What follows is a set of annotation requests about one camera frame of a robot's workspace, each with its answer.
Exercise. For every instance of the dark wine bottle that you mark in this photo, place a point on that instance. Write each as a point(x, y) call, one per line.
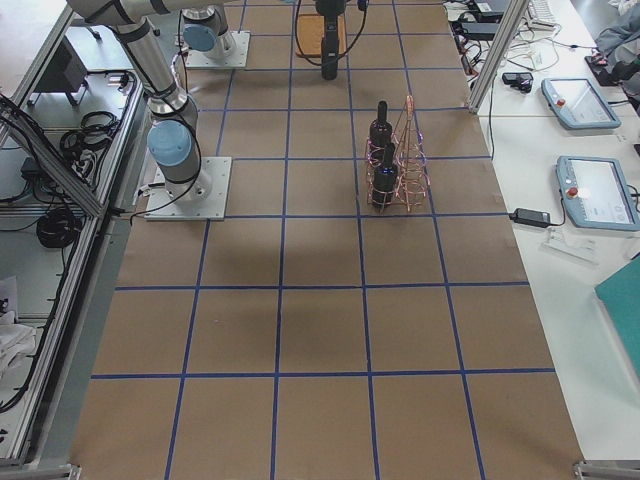
point(384, 179)
point(329, 65)
point(380, 130)

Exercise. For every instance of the far teach pendant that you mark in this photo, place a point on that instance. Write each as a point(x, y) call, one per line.
point(578, 104)

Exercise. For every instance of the wooden tray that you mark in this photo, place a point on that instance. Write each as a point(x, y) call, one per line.
point(310, 29)

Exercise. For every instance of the aluminium frame post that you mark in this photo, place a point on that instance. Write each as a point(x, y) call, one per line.
point(502, 40)

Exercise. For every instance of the black power adapter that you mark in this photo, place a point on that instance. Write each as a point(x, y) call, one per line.
point(534, 218)

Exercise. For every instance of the teach pendant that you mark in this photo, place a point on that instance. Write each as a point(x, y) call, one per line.
point(578, 104)
point(595, 193)

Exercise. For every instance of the near teach pendant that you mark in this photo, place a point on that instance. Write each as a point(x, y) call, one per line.
point(595, 193)

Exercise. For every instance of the teal board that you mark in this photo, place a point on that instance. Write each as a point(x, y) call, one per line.
point(620, 295)

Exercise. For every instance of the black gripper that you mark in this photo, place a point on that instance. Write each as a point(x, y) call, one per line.
point(328, 26)

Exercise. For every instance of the copper wire bottle basket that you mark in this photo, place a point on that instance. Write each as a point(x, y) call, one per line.
point(413, 183)

